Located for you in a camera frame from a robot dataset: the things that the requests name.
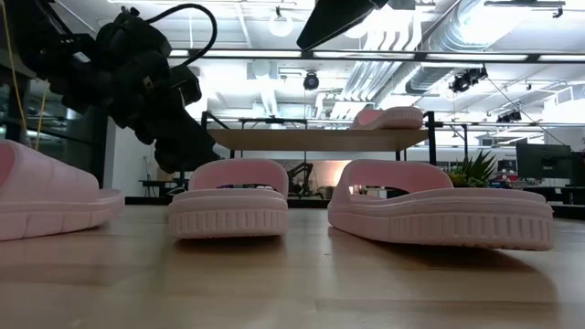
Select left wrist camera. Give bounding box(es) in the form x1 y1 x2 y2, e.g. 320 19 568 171
171 63 203 107

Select wooden shelf with black frame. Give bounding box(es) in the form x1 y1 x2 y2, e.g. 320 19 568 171
200 111 438 166

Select yellow hanging cable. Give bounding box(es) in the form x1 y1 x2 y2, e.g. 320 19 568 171
34 80 49 150
0 0 29 148

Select pink rubber slide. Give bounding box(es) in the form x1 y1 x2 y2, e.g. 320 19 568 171
0 139 126 242
167 158 290 240
350 106 425 131
327 158 556 252

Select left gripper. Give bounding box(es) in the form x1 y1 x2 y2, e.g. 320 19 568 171
109 52 221 175

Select black computer monitor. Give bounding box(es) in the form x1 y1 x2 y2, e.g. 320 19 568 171
516 143 572 180

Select background robot with green lights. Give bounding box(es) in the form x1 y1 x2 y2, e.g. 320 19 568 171
286 162 317 197

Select round white pendant lamp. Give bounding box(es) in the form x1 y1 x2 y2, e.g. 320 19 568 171
268 5 294 37

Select black ceiling spotlight cluster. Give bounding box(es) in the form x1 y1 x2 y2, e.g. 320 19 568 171
449 66 489 94

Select overhead bar with light strips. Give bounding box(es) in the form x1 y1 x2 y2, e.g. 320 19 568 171
168 47 585 64

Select black camera cable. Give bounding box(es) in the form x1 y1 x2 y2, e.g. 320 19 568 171
144 3 218 68

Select green spiky potted plant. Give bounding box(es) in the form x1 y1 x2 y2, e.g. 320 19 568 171
445 149 499 189

